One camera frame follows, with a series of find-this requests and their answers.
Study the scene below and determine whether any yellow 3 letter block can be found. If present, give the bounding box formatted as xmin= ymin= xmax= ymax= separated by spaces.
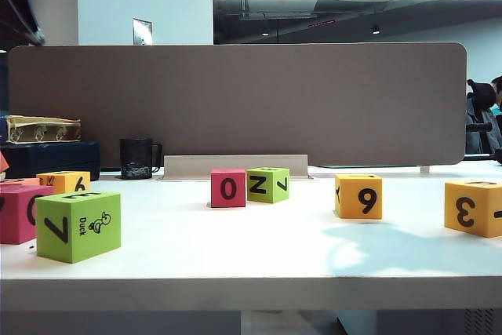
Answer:
xmin=444 ymin=180 xmax=502 ymax=239

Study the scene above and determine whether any black mug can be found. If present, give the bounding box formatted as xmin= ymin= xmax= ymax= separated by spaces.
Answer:
xmin=118 ymin=137 xmax=163 ymax=180

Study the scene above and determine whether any dark blue box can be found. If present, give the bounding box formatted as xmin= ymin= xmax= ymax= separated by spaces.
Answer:
xmin=0 ymin=140 xmax=101 ymax=183

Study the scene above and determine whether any white table leg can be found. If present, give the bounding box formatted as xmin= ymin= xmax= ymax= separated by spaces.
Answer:
xmin=336 ymin=309 xmax=378 ymax=335

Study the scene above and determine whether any beige desk cable tray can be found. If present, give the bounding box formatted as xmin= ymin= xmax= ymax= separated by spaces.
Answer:
xmin=156 ymin=154 xmax=315 ymax=181

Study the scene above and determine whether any green N letter block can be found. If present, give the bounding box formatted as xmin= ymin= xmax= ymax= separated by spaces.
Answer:
xmin=246 ymin=166 xmax=291 ymax=205

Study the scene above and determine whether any white wall sign plate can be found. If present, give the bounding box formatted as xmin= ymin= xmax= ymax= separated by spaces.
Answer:
xmin=132 ymin=18 xmax=154 ymax=46

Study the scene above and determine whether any green duck letter block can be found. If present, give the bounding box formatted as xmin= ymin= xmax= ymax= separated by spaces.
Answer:
xmin=35 ymin=191 xmax=122 ymax=264

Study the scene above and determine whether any dark vented panel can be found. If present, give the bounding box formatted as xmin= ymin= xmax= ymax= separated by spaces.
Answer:
xmin=376 ymin=309 xmax=502 ymax=335

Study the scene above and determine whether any pink tree letter block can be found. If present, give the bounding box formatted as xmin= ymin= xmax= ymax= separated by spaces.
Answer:
xmin=210 ymin=169 xmax=247 ymax=209

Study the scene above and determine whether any large pink letter block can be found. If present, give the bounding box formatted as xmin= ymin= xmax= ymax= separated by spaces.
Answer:
xmin=0 ymin=184 xmax=54 ymax=245

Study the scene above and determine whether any yellow 9 letter block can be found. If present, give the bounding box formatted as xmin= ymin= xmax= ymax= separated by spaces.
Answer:
xmin=335 ymin=173 xmax=384 ymax=220

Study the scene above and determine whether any orange queen letter block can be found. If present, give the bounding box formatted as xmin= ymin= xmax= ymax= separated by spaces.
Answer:
xmin=0 ymin=177 xmax=40 ymax=187

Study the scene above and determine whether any yellow alligator letter block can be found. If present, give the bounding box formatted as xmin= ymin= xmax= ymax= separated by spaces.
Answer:
xmin=36 ymin=170 xmax=92 ymax=195

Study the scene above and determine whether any brown fabric desk divider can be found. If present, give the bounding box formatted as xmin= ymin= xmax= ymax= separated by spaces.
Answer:
xmin=7 ymin=42 xmax=468 ymax=167

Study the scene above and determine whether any gold patterned gift box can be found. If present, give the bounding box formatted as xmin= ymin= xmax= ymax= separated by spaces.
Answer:
xmin=0 ymin=115 xmax=82 ymax=144

